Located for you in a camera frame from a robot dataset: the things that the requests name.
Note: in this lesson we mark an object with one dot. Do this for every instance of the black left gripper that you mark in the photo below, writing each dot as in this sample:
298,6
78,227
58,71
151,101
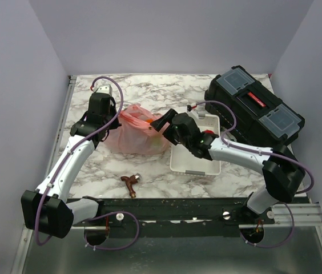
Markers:
115,124

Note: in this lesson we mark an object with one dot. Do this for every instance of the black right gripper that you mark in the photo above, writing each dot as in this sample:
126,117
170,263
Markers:
158,124

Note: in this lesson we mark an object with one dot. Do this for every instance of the pink plastic bag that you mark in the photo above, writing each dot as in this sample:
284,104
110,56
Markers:
135,135

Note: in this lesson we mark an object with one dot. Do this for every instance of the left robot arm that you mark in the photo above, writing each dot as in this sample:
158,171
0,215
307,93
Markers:
46,208

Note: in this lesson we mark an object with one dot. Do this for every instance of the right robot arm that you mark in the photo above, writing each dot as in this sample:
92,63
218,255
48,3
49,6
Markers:
278,166

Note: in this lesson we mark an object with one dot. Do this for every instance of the white perforated plastic basket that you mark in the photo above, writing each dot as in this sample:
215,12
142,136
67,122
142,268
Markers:
183,162

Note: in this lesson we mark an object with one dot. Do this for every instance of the brown toy faucet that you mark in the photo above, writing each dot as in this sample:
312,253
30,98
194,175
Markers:
130,181

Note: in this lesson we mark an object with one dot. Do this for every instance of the black plastic toolbox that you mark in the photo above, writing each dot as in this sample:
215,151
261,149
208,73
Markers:
263,119

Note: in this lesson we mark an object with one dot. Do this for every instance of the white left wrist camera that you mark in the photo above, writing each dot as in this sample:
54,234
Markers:
104,89

